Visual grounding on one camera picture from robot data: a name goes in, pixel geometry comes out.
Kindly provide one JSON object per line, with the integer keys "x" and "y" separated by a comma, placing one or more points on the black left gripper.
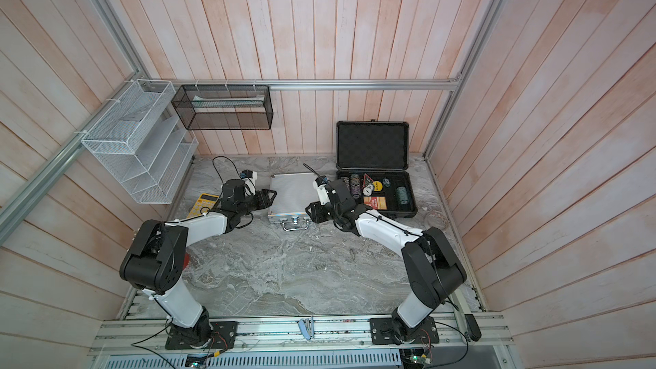
{"x": 266, "y": 202}

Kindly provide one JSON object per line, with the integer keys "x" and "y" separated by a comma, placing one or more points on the silver aluminium poker case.
{"x": 294, "y": 193}

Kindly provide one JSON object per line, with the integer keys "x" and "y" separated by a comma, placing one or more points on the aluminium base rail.
{"x": 446, "y": 340}

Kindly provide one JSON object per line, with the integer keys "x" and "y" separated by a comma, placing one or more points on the white wire mesh shelf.
{"x": 145, "y": 149}

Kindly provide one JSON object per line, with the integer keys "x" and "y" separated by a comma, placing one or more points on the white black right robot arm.
{"x": 434, "y": 270}

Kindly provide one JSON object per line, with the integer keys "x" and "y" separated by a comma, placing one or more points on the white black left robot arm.
{"x": 154, "y": 263}

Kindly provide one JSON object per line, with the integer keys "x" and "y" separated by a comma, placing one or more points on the black mesh wall basket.
{"x": 224, "y": 107}

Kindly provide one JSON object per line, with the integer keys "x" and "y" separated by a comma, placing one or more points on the dark grey poker case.
{"x": 377, "y": 151}

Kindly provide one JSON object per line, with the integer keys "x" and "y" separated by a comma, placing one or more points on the blue clip on rail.
{"x": 306, "y": 327}

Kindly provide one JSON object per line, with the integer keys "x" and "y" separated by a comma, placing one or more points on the clear tape roll red print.
{"x": 437, "y": 219}

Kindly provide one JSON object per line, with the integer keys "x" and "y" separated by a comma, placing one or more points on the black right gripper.
{"x": 316, "y": 213}

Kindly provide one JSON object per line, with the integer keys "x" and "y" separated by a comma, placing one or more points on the playing card deck box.
{"x": 376, "y": 202}

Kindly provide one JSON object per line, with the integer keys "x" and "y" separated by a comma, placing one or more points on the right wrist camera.
{"x": 320, "y": 184}

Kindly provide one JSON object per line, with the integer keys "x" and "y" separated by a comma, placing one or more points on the yellow calculator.
{"x": 203, "y": 205}

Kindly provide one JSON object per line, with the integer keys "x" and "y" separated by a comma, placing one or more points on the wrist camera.
{"x": 249, "y": 177}
{"x": 320, "y": 184}

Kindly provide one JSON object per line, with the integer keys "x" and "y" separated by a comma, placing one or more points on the green chip stack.
{"x": 402, "y": 195}

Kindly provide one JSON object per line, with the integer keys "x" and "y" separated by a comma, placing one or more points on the poker chip stack row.
{"x": 352, "y": 181}

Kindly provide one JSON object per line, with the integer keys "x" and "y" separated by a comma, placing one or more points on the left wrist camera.
{"x": 249, "y": 177}

